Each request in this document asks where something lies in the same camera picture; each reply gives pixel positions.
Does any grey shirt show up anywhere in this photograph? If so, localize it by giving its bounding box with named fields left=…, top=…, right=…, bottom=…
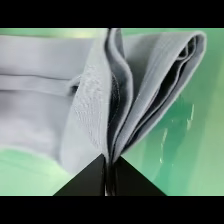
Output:
left=0, top=28, right=208, bottom=176

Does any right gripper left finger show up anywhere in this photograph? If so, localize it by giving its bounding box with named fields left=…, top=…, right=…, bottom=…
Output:
left=53, top=153, right=108, bottom=197

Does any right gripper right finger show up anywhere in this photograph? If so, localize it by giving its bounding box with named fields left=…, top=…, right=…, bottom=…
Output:
left=113, top=154, right=167, bottom=197

